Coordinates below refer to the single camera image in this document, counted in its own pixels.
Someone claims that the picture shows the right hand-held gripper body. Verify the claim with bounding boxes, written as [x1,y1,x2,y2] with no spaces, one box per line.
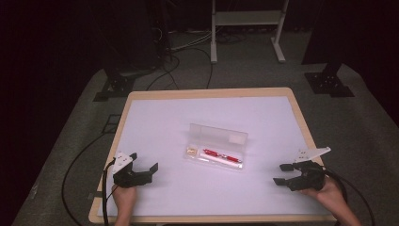
[286,146,332,192]

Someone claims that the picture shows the black floor cable loop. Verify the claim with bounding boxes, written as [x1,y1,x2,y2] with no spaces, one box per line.
[61,132,109,226]

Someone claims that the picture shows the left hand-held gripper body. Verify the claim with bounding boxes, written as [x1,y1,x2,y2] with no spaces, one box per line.
[112,152,153,188]

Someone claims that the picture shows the clear plastic pencil case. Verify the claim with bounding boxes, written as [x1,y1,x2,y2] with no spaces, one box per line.
[183,122,249,170]

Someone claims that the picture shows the white metal stand frame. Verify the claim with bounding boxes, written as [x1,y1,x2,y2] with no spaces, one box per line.
[210,0,290,65]

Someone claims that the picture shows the wooden table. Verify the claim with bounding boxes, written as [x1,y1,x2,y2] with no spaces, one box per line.
[88,87,345,224]

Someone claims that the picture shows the black stand base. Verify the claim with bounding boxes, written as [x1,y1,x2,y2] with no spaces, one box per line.
[304,62,356,98]
[92,73,136,103]

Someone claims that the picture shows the person's left hand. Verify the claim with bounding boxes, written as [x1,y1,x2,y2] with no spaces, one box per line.
[111,185,138,218]

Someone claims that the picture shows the right hand-held gripper black cable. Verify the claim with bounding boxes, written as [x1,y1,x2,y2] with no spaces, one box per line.
[323,169,376,226]

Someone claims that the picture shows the left hand-held gripper black cable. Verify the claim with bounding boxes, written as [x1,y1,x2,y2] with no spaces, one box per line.
[101,158,118,226]

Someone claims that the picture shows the white pen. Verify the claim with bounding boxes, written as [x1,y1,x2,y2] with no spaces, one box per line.
[199,152,244,170]

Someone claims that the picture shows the black floor cables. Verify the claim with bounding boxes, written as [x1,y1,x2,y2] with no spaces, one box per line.
[145,46,215,91]

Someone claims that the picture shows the hand-held gripper black cable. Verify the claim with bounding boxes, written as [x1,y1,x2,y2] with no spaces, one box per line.
[323,169,376,226]
[101,158,118,226]

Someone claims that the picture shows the white floor cables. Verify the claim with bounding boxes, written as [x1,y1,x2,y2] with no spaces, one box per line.
[169,28,215,53]

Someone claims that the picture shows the person's right hand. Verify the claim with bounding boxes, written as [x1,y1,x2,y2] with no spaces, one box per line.
[302,177,346,210]

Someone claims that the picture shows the white table mat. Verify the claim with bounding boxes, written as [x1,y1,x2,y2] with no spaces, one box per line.
[97,95,337,218]

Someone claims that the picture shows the red pen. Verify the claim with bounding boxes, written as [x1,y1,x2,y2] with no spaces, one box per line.
[202,148,243,164]

